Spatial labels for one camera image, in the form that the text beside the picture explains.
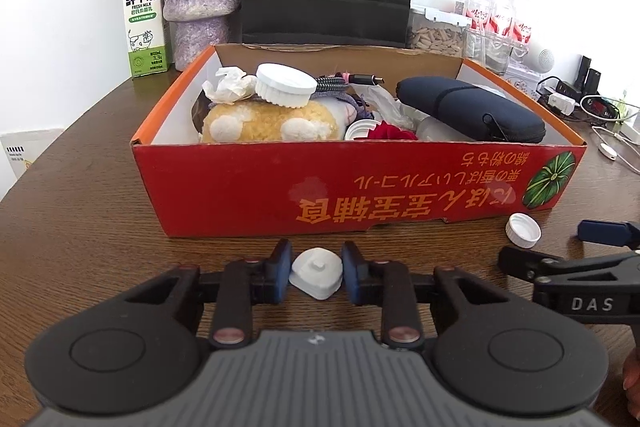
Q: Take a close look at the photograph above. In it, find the dark navy glasses case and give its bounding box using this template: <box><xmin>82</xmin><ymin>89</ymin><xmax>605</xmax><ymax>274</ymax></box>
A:
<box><xmin>396</xmin><ymin>76</ymin><xmax>546</xmax><ymax>144</ymax></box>

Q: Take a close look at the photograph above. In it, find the small floral tin box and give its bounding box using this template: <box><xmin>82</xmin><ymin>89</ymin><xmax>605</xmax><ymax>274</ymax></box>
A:
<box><xmin>503</xmin><ymin>62</ymin><xmax>542</xmax><ymax>98</ymax></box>

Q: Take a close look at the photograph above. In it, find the black charger stand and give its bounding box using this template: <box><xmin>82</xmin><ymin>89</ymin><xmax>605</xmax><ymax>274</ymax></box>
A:
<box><xmin>555</xmin><ymin>55</ymin><xmax>601</xmax><ymax>102</ymax></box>

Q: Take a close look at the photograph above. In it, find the water bottle red label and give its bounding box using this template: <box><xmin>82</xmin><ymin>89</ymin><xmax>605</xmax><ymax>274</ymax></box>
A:
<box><xmin>485</xmin><ymin>1</ymin><xmax>512</xmax><ymax>37</ymax></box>
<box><xmin>511</xmin><ymin>14</ymin><xmax>532</xmax><ymax>44</ymax></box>
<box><xmin>454</xmin><ymin>0</ymin><xmax>488</xmax><ymax>30</ymax></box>

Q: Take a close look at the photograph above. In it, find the white power adapter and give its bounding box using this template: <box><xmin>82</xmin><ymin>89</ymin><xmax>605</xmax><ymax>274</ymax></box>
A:
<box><xmin>547</xmin><ymin>92</ymin><xmax>576</xmax><ymax>116</ymax></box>

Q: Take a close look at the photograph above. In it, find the white charging cable puck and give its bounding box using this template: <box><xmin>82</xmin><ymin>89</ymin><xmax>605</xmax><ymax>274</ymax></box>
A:
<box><xmin>590</xmin><ymin>126</ymin><xmax>639</xmax><ymax>174</ymax></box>

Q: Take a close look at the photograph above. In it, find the crumpled white tissue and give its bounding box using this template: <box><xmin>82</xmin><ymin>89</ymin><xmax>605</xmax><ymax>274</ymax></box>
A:
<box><xmin>202</xmin><ymin>66</ymin><xmax>257</xmax><ymax>105</ymax></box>

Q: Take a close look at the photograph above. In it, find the white round speaker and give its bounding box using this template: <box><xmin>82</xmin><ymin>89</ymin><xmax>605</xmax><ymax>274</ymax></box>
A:
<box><xmin>523</xmin><ymin>46</ymin><xmax>554</xmax><ymax>74</ymax></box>

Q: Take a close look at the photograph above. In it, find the purple knitted pouch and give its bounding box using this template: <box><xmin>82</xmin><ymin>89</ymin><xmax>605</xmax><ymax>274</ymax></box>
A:
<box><xmin>337</xmin><ymin>92</ymin><xmax>374</xmax><ymax>120</ymax></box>

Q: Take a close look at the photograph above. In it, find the water bottle red label middle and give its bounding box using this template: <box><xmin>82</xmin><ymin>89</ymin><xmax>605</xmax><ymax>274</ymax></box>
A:
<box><xmin>485</xmin><ymin>1</ymin><xmax>512</xmax><ymax>37</ymax></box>

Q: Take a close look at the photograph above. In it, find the water bottle red label right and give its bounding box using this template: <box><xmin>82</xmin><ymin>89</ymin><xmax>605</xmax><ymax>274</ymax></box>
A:
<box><xmin>511</xmin><ymin>14</ymin><xmax>532</xmax><ymax>44</ymax></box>

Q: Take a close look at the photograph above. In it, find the large white jar lid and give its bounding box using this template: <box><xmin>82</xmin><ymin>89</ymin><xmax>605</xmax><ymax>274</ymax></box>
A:
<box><xmin>255</xmin><ymin>63</ymin><xmax>318</xmax><ymax>108</ymax></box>

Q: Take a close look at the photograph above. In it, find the clear jar of seeds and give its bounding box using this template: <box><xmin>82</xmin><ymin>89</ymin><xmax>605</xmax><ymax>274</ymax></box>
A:
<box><xmin>408</xmin><ymin>8</ymin><xmax>471</xmax><ymax>57</ymax></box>

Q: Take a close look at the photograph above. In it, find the orange cardboard box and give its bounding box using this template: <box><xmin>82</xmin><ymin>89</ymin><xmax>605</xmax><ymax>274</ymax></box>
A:
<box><xmin>131</xmin><ymin>43</ymin><xmax>586</xmax><ymax>237</ymax></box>

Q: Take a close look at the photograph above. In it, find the water bottle red label left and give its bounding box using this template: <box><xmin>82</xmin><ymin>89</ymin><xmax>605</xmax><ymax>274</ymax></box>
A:
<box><xmin>454</xmin><ymin>0</ymin><xmax>488</xmax><ymax>30</ymax></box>

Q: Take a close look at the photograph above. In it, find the small white bottle cap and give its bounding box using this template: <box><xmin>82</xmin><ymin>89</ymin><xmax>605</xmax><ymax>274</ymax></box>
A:
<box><xmin>506</xmin><ymin>212</ymin><xmax>541</xmax><ymax>249</ymax></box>

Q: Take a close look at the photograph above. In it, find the white green milk carton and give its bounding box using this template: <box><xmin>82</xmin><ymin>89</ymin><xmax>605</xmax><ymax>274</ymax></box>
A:
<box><xmin>122</xmin><ymin>0</ymin><xmax>170</xmax><ymax>77</ymax></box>

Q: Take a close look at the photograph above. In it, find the small white plug adapter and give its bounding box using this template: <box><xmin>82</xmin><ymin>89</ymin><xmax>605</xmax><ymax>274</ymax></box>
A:
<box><xmin>288</xmin><ymin>247</ymin><xmax>343</xmax><ymax>301</ymax></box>

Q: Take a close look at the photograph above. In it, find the white card leaflet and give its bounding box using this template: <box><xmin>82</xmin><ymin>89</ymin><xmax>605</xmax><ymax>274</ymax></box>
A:
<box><xmin>1</xmin><ymin>129</ymin><xmax>64</xmax><ymax>179</ymax></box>

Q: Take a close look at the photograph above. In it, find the crumpled plastic bag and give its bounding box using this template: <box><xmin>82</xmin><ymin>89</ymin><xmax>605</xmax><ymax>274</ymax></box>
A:
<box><xmin>354</xmin><ymin>86</ymin><xmax>427</xmax><ymax>131</ymax></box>

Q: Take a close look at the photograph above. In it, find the clear glass cup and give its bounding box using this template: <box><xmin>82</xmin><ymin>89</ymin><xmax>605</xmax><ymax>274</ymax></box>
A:
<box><xmin>484</xmin><ymin>32</ymin><xmax>513</xmax><ymax>76</ymax></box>

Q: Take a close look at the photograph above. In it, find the red fabric flower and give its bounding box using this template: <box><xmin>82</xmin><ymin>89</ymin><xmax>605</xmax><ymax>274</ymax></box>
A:
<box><xmin>367</xmin><ymin>121</ymin><xmax>418</xmax><ymax>141</ymax></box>

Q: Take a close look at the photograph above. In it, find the yellow white plush cow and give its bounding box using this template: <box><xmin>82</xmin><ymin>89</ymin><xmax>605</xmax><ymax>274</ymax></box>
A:
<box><xmin>202</xmin><ymin>98</ymin><xmax>357</xmax><ymax>144</ymax></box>

